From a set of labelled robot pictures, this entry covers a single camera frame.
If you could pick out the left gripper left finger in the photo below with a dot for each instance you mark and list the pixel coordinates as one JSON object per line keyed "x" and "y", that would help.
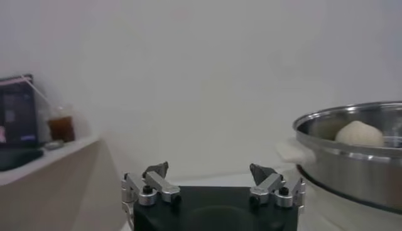
{"x": 157, "y": 183}

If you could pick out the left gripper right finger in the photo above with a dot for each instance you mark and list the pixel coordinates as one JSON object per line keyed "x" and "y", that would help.
{"x": 267, "y": 185}

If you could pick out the white steamed baozi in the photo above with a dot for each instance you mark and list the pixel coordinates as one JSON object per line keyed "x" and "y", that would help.
{"x": 359, "y": 133}

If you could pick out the stainless steel steamer basket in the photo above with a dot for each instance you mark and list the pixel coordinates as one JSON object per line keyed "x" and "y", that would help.
{"x": 351, "y": 175}

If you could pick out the white side desk with cup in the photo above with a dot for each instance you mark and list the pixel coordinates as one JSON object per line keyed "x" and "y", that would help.
{"x": 47, "y": 188}

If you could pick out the plastic iced coffee cup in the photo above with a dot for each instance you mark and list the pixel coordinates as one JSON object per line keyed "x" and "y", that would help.
{"x": 61, "y": 128}

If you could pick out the small round grey disc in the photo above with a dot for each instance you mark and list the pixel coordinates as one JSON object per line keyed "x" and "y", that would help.
{"x": 53, "y": 144}

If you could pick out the black computer mouse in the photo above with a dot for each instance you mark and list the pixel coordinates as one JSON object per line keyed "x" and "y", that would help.
{"x": 19, "y": 158}

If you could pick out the dark screen device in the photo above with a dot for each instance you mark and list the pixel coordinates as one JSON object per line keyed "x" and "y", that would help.
{"x": 19, "y": 113}

